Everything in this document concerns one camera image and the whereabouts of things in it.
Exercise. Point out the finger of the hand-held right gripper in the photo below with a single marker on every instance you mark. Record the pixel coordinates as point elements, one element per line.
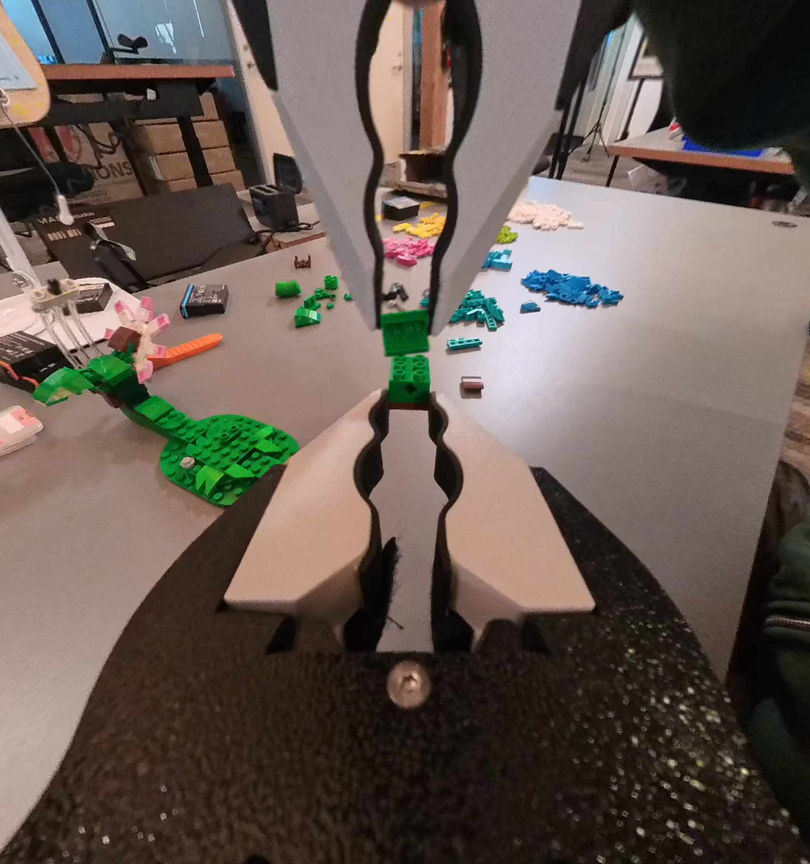
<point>317,121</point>
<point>513,115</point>

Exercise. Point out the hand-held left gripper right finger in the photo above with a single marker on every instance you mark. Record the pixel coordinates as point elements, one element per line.
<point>513,533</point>

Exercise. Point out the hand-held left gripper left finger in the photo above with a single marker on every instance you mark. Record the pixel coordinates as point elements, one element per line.
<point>304,526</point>

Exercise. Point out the brown lego brick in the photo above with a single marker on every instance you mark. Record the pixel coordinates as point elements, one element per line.
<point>408,406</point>

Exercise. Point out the green lego brick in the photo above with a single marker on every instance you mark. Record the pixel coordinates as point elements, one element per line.
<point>410,379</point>
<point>406,334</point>

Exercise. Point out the person's right forearm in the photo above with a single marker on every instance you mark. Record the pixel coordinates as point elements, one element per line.
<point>736,67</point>

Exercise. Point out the pile of white lego pieces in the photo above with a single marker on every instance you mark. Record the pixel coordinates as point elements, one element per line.
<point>545,216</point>

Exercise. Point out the green lego plant model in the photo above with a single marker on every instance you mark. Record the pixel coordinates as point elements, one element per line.
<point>223,452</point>

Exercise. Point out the lego cardboard box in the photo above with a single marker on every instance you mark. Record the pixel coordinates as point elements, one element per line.
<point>418,172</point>

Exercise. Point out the pile of lime lego pieces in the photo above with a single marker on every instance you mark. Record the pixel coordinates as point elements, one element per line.
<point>506,235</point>

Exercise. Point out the pile of yellow lego pieces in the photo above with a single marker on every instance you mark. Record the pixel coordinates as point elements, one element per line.
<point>426,225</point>

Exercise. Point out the pile of turquoise lego pieces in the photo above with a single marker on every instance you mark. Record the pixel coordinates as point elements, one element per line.
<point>498,260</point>

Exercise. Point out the small brown lego piece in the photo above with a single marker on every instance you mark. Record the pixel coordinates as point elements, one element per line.
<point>472,383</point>

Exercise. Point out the pile of magenta lego pieces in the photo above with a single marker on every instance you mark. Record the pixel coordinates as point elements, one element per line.
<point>408,250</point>

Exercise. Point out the pile of blue lego pieces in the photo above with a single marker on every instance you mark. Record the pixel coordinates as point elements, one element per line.
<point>570,287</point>

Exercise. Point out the black lego pieces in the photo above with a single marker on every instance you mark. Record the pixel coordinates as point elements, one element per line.
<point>395,291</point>

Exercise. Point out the pile of green lego pieces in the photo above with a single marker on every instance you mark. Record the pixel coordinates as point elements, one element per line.
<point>307,314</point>

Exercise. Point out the teal lego plate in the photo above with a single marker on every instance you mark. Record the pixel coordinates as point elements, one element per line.
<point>464,343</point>

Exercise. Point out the pile of teal lego pieces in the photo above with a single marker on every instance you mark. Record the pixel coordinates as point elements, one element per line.
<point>476,310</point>

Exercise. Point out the open black charger case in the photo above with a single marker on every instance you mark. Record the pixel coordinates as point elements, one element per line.
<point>280,199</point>

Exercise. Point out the small black box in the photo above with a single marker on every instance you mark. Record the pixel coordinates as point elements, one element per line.
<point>399,208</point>

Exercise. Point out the stack of cardboard boxes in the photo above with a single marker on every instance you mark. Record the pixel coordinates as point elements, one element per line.
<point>175,152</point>

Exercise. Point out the cluttered background desk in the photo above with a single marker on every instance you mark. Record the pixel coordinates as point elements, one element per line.
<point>702,160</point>

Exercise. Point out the black flat panel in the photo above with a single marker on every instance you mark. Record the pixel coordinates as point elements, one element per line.
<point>155,229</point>

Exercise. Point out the black battery pack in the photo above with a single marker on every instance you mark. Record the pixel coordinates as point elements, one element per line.
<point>206,300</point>
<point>94,297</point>

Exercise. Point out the orange brick separator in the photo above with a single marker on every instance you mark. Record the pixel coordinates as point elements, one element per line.
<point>189,349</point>

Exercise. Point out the small clear plastic case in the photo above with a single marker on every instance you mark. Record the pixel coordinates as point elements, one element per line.
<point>12,430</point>

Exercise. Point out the black flat device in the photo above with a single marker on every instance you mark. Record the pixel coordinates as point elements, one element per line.
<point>13,351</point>

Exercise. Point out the white paper sheet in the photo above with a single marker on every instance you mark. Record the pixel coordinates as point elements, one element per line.
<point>0,317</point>

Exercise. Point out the wooden post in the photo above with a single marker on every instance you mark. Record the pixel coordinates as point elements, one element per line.
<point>434,74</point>

